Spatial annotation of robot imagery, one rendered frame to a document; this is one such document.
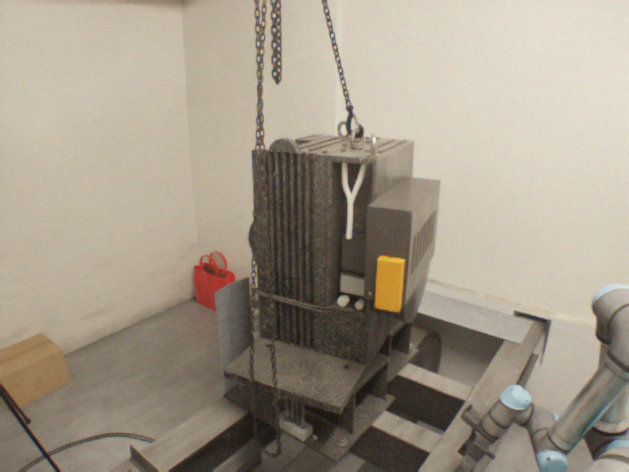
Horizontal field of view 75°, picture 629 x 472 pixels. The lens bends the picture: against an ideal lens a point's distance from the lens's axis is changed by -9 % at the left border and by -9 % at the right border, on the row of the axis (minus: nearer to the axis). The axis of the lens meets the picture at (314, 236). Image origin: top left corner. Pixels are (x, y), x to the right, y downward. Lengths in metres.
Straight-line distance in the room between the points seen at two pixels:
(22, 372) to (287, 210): 2.16
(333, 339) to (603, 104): 1.58
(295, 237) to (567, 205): 1.40
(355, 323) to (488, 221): 1.19
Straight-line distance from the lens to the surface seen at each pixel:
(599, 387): 1.22
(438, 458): 1.64
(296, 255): 1.54
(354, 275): 1.48
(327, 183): 1.39
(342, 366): 1.58
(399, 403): 2.06
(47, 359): 3.18
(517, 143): 2.38
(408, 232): 1.26
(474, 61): 2.43
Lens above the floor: 1.83
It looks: 19 degrees down
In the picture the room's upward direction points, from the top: straight up
